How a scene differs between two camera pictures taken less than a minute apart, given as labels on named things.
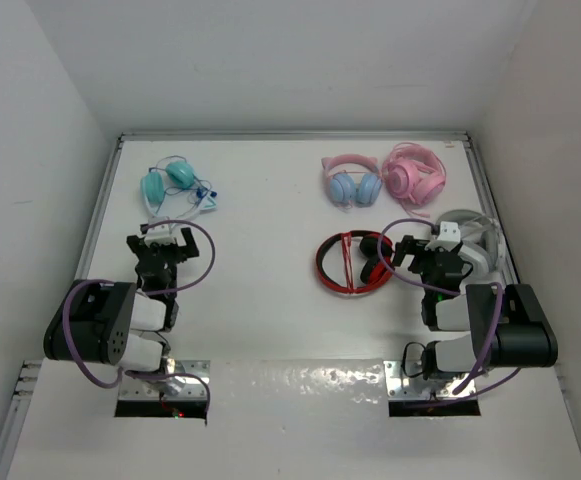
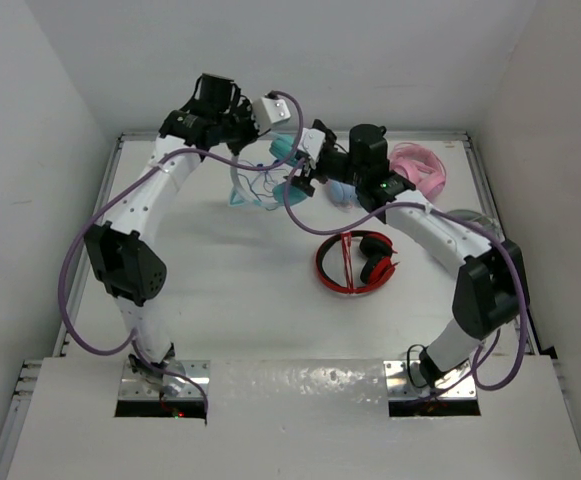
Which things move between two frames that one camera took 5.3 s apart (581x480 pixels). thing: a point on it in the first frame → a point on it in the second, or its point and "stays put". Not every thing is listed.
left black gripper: (137, 246) → (245, 110)
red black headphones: (376, 259) stays put
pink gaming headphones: (414, 174) stays put
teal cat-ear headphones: (174, 191) → (282, 150)
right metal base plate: (405, 380) stays put
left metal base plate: (192, 388) stays put
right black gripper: (408, 247) → (303, 182)
